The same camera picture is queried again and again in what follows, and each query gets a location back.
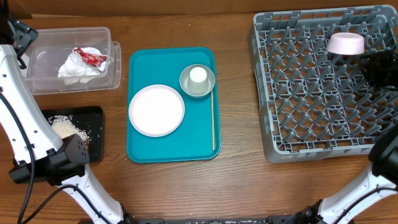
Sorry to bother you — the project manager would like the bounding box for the small white plate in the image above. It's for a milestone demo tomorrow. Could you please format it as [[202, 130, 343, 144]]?
[[326, 32, 365, 55]]

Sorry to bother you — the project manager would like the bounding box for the white napkin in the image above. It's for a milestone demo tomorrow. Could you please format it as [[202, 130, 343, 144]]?
[[81, 47, 103, 80]]

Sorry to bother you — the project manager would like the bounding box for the red snack wrapper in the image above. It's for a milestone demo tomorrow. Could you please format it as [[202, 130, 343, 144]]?
[[73, 48, 108, 73]]

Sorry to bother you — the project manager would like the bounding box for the pile of white rice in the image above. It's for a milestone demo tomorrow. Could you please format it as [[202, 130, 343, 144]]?
[[48, 115, 90, 143]]

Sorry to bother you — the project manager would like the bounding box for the large white plate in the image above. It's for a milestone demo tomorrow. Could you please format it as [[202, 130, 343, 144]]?
[[128, 84, 185, 138]]

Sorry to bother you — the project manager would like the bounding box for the grey bowl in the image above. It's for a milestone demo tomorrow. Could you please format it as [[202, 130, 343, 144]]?
[[179, 64, 216, 98]]

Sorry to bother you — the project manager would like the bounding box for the white paper cup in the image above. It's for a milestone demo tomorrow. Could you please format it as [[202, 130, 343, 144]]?
[[187, 67, 208, 94]]

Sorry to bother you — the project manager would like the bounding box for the white tissue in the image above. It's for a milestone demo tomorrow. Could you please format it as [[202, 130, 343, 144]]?
[[58, 52, 97, 85]]

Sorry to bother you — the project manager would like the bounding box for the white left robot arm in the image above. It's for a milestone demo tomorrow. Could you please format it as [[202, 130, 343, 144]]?
[[1, 1, 135, 223]]

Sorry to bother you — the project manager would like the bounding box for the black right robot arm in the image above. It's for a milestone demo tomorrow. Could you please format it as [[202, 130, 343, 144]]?
[[285, 50, 397, 224]]

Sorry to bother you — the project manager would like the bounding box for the clear plastic bin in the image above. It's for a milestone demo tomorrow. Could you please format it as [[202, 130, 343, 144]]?
[[22, 27, 121, 95]]

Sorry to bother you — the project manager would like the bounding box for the grey dish rack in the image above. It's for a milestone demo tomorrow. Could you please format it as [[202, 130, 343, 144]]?
[[248, 5, 397, 163]]

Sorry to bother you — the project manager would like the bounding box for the black tray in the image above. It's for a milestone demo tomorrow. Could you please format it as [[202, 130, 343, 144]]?
[[42, 106, 104, 162]]

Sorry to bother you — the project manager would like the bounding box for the wooden chopstick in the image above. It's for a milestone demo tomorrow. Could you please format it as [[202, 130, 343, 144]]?
[[211, 90, 215, 151]]

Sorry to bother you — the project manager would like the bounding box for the teal serving tray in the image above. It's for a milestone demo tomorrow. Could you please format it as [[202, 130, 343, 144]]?
[[126, 47, 221, 164]]

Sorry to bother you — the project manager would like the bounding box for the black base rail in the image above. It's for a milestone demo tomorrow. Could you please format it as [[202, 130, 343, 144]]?
[[77, 215, 355, 224]]

